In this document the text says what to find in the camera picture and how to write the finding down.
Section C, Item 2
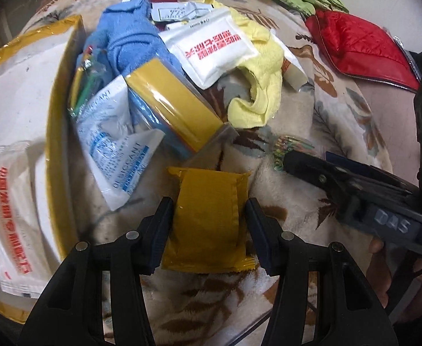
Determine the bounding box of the yellow microfiber cloth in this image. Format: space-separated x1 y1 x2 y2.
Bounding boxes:
199 0 285 130

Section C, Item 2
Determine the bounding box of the white sachet red text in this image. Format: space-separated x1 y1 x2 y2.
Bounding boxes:
159 7 259 90

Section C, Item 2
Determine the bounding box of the white crumpled paper packet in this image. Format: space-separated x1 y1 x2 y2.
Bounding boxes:
151 2 213 22

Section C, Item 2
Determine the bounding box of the bag of colourful sticks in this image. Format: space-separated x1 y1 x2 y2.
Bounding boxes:
272 135 317 171

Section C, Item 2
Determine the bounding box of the leaf-patterned beige blanket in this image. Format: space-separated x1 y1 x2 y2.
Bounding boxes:
68 0 392 345

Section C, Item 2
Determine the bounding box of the blue sponge yellow wrapped pack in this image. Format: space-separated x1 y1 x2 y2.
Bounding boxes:
124 57 238 159

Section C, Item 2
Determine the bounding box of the blue microfiber cloth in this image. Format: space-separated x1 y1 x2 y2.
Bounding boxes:
84 0 183 80

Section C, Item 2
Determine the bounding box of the white plastic desiccant pouch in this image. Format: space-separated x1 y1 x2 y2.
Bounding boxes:
0 141 52 299

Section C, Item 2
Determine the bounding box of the white foam tray yellow tape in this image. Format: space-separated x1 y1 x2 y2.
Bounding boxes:
0 16 85 324

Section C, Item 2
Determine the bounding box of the yellow foil sachet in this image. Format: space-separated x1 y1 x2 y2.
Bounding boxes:
162 166 256 274

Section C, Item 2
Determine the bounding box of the white desiccant packet blue text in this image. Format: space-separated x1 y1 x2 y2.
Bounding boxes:
76 76 165 211

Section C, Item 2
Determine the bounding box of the operator right hand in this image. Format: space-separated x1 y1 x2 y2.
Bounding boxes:
366 238 422 323

